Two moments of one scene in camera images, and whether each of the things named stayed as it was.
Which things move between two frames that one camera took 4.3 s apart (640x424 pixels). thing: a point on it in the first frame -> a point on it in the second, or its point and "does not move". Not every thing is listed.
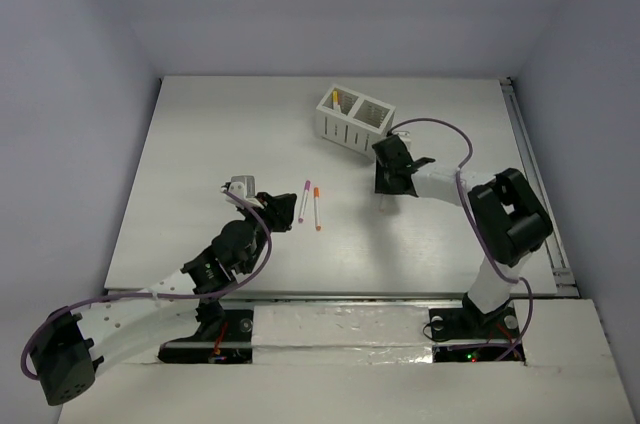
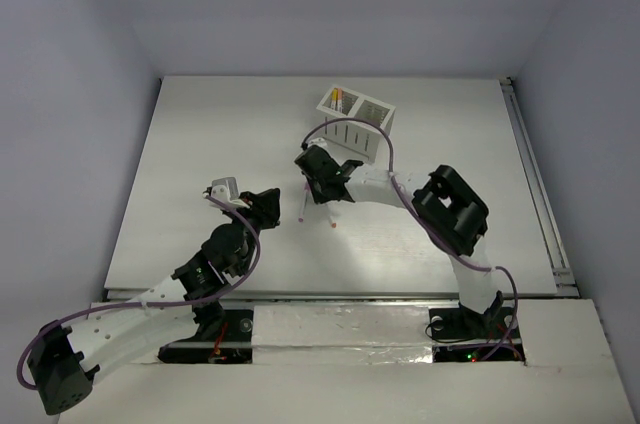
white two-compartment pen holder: [353, 120] does not move
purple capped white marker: [304, 201] does not move
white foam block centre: [341, 335] does not move
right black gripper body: [383, 182] -> [321, 194]
